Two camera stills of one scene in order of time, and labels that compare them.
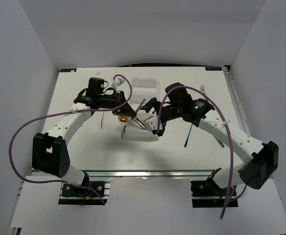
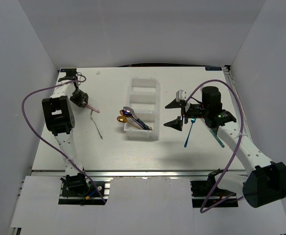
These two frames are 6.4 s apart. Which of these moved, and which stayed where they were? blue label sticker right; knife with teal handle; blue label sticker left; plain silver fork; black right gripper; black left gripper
Moved: black right gripper; plain silver fork; black left gripper
Stayed: blue label sticker right; blue label sticker left; knife with teal handle
